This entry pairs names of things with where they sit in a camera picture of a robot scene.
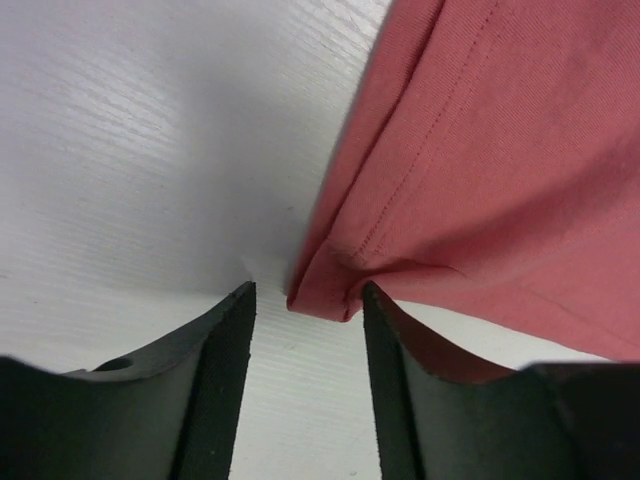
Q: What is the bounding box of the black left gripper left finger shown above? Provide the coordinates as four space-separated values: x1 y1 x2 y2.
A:
1 282 256 479

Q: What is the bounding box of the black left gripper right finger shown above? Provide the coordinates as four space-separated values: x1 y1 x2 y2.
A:
362 283 639 479

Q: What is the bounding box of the red t shirt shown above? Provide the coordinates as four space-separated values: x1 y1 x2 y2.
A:
287 1 639 361

